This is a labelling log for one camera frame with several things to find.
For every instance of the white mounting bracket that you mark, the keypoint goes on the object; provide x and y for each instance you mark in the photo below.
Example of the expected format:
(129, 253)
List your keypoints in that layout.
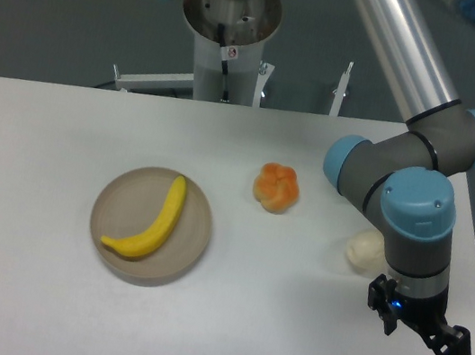
(341, 91)
(155, 84)

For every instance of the white round bun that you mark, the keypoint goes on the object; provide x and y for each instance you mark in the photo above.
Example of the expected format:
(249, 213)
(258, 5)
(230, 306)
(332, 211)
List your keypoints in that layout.
(365, 251)

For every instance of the white left mounting bracket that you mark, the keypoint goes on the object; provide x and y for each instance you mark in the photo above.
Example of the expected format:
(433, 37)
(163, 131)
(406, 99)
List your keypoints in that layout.
(155, 84)

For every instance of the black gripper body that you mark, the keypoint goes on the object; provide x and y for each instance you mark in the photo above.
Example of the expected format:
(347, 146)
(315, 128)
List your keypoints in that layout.
(423, 315)

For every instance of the orange knotted bread roll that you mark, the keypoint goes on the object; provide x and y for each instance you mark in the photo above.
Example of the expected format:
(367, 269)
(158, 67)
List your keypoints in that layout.
(276, 187)

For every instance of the white right mounting bracket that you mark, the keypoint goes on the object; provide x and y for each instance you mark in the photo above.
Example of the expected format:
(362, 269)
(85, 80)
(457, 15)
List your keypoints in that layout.
(341, 91)

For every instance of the beige round plate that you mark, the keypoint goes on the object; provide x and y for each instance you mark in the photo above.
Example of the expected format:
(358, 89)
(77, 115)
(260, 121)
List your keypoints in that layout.
(128, 206)

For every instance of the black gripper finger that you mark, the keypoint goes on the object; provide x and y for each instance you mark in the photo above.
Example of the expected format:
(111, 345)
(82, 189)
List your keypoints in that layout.
(379, 299)
(443, 339)

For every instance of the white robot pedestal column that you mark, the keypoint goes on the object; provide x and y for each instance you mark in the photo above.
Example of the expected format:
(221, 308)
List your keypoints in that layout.
(229, 39)

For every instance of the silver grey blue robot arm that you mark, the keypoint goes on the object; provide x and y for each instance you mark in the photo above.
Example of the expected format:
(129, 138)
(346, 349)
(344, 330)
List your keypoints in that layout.
(402, 184)

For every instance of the yellow banana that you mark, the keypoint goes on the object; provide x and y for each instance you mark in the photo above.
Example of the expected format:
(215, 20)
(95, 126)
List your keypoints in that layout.
(148, 241)

